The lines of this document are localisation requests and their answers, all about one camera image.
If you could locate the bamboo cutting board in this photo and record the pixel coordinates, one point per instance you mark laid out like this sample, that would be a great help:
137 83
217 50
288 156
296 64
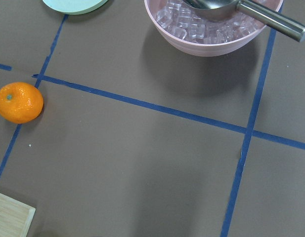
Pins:
15 217

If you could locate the light green plate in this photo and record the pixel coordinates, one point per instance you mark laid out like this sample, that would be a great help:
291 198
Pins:
74 7

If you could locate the pink bowl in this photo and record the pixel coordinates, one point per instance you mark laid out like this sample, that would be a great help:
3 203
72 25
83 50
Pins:
196 49

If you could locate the orange mandarin fruit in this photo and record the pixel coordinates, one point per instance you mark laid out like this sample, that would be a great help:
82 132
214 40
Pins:
20 102

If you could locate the clear ice cubes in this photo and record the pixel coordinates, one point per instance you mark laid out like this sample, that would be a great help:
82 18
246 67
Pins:
181 21

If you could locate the metal ice scoop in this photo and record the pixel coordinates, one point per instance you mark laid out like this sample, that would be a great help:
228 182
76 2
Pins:
219 10

